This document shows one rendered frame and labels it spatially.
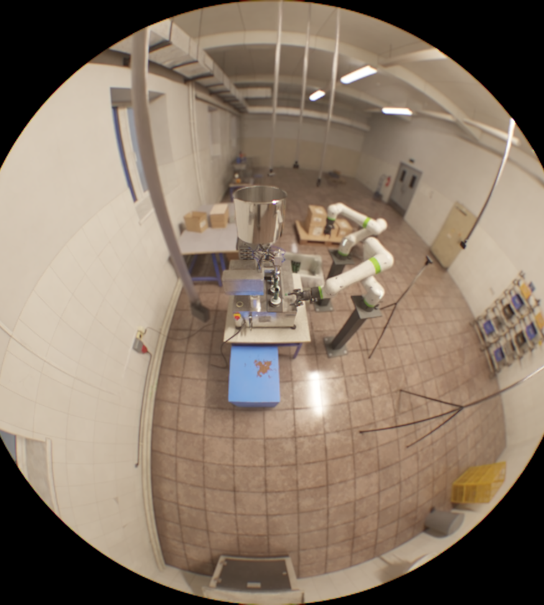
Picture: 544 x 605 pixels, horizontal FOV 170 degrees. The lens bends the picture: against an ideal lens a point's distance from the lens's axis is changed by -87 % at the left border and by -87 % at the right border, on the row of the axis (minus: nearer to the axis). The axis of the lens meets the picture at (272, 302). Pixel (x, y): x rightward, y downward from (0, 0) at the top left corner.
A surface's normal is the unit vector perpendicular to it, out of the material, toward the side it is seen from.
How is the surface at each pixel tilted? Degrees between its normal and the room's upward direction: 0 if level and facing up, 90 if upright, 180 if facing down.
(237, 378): 0
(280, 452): 0
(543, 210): 90
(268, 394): 0
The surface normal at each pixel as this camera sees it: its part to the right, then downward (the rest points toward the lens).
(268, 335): 0.04, -0.60
